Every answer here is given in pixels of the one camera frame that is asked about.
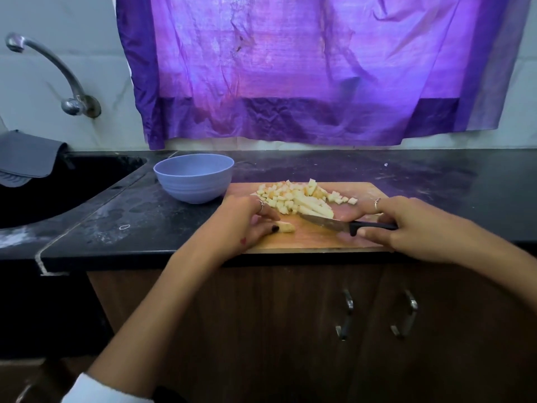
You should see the person's left hand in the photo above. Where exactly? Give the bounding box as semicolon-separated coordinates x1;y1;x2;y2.
186;194;283;267

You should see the person's right hand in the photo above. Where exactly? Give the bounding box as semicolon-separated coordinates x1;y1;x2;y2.
342;195;483;265

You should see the blue bowl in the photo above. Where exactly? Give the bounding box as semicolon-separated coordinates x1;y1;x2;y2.
153;153;236;205

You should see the pile of diced potato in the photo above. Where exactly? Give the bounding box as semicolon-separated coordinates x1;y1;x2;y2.
252;179;359;217

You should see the black handled knife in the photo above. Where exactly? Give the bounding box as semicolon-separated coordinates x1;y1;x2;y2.
298;212;399;237

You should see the person's right forearm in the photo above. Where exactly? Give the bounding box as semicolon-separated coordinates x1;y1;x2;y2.
461;226;537;311

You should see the wooden cutting board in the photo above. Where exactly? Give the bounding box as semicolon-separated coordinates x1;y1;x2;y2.
225;181;395;254

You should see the dark sink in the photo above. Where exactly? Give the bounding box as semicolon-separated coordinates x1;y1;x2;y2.
0;152;148;230

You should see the purple cloth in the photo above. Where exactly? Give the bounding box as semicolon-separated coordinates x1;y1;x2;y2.
115;0;532;151

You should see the metal faucet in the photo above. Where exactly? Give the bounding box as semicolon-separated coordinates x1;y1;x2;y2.
6;32;102;119

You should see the grey cloth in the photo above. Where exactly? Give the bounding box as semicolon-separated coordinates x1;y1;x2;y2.
0;130;70;188

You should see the metal cabinet handle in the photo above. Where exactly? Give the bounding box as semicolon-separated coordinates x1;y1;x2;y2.
335;288;356;343
390;288;420;339

